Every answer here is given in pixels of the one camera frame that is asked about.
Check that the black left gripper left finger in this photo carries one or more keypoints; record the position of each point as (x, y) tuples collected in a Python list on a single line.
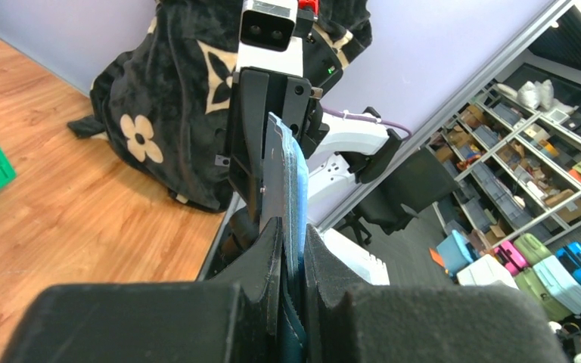
[(232, 317)]

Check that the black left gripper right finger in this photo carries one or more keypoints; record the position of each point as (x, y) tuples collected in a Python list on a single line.
[(350, 320)]

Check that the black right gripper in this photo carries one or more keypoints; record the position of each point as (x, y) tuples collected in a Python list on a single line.
[(255, 93)]

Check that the blue card holder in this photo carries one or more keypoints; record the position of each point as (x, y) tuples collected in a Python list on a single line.
[(284, 204)]

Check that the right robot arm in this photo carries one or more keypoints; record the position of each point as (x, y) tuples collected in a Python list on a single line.
[(358, 147)]

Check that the black floral blanket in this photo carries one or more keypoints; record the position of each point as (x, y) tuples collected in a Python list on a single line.
[(164, 106)]

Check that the black office chair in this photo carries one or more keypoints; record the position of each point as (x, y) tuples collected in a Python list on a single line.
[(413, 186)]

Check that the pink suitcase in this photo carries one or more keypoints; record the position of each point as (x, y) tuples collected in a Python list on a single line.
[(511, 258)]

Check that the metal storage shelf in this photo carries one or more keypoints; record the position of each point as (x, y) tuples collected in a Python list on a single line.
[(518, 169)]

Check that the light blue suitcase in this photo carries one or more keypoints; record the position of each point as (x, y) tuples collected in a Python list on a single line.
[(559, 283)]

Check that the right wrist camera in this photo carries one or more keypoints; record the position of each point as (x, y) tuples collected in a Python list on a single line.
[(272, 33)]

